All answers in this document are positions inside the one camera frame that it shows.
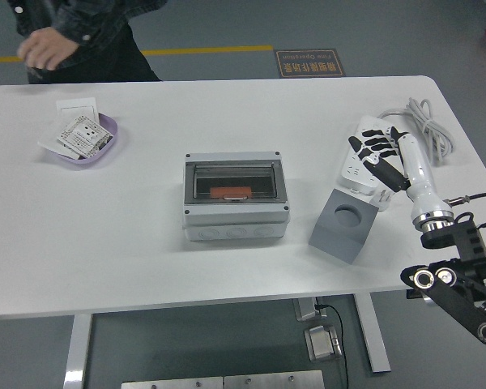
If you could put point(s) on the metal floor socket box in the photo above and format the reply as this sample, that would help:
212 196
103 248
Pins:
322 342

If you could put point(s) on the person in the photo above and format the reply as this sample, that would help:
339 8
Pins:
105 61

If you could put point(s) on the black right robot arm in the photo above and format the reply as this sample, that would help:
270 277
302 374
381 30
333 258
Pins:
449 291

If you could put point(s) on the metal base plate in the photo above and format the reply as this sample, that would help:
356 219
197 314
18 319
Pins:
273 381
172 383

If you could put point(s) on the printed socket package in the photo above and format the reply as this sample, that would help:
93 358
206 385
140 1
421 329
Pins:
85 135

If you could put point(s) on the plain white card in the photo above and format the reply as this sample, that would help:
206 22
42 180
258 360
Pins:
48 139

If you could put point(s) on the white table leg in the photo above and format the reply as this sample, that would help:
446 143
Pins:
374 348
78 348

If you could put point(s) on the metal bracket under table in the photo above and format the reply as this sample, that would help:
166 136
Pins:
305 310

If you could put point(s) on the person's right hand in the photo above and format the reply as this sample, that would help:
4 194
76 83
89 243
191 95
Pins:
46 48

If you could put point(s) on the white power strip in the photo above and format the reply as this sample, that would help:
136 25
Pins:
350 172

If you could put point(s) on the white wall switch plate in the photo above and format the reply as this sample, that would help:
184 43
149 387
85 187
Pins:
77 107

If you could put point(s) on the person's right forearm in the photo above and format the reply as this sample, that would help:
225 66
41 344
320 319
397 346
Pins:
93 24

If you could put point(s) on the brown floor sign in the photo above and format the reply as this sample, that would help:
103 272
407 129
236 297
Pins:
309 62

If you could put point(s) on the grey electrical box with lid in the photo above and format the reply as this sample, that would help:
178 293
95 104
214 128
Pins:
235 223

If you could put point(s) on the grey cube with round hole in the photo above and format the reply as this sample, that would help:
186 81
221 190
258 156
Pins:
336 239

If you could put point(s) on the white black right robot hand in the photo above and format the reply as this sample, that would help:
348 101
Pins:
417 170

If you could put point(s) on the orange cylinder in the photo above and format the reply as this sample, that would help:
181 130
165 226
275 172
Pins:
227 191

